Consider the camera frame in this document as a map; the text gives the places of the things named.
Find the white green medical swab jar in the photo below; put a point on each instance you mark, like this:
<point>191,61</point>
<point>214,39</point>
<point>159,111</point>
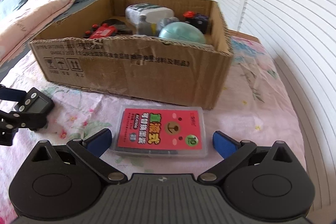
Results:
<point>153,13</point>

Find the black digital timer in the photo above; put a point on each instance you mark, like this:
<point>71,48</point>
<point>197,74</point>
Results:
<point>34,101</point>

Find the dark fidget cube red buttons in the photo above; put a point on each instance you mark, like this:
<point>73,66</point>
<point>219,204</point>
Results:
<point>197,20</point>

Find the red card box clear case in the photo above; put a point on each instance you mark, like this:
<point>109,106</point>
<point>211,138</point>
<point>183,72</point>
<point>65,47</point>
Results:
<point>161,131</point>

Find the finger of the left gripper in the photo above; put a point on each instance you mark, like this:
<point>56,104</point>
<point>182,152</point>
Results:
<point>9,94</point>
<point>13,120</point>

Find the grey blue bed sheet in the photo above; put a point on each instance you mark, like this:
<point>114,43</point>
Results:
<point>65,11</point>

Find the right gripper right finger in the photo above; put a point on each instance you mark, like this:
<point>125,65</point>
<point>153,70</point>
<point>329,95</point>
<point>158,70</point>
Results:
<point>235,155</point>

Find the red toy train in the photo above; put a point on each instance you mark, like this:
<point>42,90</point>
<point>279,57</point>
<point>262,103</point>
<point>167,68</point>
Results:
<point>101,31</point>

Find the black oval glasses case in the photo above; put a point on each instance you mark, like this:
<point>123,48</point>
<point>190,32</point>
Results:
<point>121,27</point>

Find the mint green earbud case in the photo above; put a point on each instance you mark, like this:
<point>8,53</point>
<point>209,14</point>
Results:
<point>183,32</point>

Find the floral pink table cloth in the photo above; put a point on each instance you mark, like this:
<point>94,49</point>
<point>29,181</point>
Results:
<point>253,105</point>

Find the brown cardboard box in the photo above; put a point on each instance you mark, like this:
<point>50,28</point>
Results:
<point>137,66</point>

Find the white louvered closet doors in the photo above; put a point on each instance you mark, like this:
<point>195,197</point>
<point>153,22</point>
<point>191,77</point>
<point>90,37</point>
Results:
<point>300,37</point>

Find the grey elephant toy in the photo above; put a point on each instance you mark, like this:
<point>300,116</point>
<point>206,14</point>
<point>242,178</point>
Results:
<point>153,29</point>

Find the pink floral quilt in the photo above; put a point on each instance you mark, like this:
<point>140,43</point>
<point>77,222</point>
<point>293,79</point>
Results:
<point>31,19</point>

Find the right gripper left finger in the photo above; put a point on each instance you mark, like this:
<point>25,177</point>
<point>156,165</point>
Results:
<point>88,152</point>

